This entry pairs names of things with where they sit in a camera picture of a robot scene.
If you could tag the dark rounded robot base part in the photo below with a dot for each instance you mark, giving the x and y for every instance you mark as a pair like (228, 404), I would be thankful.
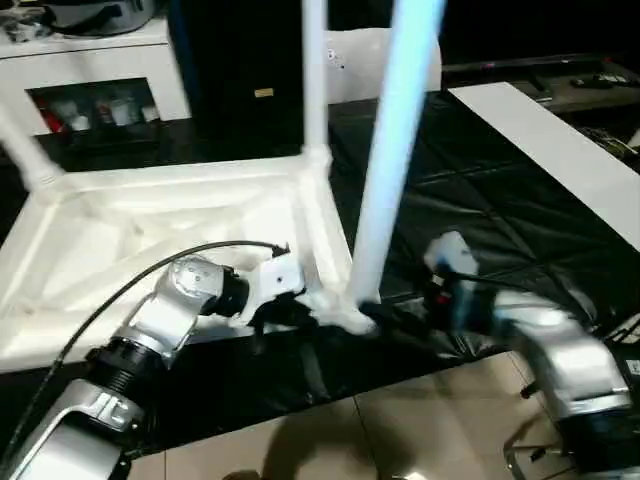
(244, 475)

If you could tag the black remote control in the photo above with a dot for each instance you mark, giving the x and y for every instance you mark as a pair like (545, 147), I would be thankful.
(605, 81)

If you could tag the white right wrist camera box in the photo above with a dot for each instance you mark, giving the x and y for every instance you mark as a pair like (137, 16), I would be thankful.
(452, 255)

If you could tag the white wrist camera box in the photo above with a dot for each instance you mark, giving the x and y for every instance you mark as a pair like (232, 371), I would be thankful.
(452, 255)
(275, 277)

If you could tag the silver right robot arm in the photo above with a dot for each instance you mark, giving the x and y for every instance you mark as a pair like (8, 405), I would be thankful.
(565, 350)

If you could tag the white cabinet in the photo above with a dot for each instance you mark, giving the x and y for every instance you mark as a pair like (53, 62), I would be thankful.
(100, 60)

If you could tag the white flat board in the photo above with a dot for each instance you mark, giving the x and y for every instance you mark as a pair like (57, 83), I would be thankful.
(550, 150)

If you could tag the dark grey helmet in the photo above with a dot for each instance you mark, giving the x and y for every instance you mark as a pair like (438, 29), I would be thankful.
(110, 15)

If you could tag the small tan label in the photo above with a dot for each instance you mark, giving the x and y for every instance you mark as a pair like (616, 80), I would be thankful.
(264, 93)

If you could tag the white plastic table top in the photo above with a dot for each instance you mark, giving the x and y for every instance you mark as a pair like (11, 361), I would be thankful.
(125, 225)

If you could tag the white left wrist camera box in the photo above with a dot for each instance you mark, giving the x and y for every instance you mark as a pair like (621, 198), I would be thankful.
(275, 277)

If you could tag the black router with label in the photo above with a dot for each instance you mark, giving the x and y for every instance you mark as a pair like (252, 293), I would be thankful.
(627, 367)

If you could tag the white plastic table leg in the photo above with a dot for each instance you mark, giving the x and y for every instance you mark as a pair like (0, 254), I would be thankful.
(30, 155)
(315, 75)
(395, 150)

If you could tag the black bar with red light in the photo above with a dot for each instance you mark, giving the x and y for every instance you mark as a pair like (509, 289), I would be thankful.
(530, 61)

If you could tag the chrome metal frame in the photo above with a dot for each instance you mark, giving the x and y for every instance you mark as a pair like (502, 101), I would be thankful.
(525, 450)

